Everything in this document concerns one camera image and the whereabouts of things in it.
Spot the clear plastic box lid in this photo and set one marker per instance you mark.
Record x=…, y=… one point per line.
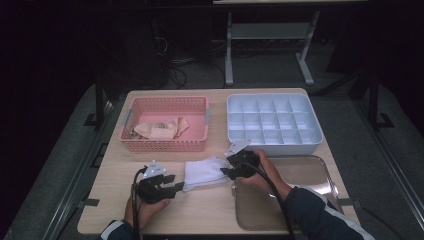
x=306, y=173

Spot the white sock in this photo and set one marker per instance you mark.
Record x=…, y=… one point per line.
x=200, y=183
x=203, y=171

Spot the white metal desk frame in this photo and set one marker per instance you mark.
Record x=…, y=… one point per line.
x=266, y=31

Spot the pink plastic basket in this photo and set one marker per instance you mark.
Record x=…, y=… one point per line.
x=166, y=146

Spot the person's left hand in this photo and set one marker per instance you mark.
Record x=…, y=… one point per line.
x=146, y=213

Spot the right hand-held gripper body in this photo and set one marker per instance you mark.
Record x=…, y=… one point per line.
x=245, y=163

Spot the aluminium floor rail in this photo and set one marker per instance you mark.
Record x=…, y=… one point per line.
x=393, y=166
x=76, y=176

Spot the black metal stand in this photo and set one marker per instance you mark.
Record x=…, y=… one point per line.
x=99, y=100
x=374, y=100

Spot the white compartment storage box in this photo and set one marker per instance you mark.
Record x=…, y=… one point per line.
x=273, y=116

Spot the beige sock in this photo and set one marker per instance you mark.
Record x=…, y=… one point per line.
x=160, y=131

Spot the grey tape strip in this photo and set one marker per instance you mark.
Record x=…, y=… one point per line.
x=90, y=202
x=348, y=202

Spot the person's right hand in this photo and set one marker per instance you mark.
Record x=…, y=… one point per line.
x=266, y=180

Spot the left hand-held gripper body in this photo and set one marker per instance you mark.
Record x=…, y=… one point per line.
x=151, y=190

